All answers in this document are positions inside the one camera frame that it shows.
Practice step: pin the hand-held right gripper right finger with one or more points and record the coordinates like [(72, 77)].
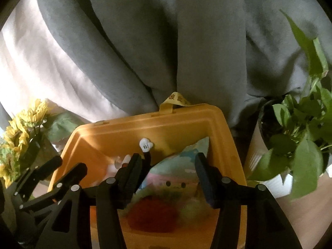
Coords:
[(205, 179)]

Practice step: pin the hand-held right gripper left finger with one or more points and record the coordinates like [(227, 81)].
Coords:
[(132, 176)]

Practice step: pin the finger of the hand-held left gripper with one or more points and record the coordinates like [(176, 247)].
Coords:
[(39, 173), (64, 180)]

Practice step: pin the pastel printed cushion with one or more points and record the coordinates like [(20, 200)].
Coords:
[(179, 171)]

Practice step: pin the green fuzzy plush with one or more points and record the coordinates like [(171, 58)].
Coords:
[(192, 207)]

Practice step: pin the red and yellow plush toy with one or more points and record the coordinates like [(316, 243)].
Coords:
[(153, 215)]

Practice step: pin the orange plastic crate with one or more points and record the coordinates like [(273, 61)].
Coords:
[(181, 124)]

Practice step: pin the artificial sunflower bouquet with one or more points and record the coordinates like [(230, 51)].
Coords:
[(18, 134)]

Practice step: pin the white pot green plant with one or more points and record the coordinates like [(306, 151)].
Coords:
[(254, 150)]

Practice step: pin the white sheer curtain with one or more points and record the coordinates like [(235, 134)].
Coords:
[(51, 70)]

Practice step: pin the green leafy plant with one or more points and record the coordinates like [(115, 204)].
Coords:
[(306, 147)]

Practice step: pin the grey curtain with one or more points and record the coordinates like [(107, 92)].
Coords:
[(181, 44)]

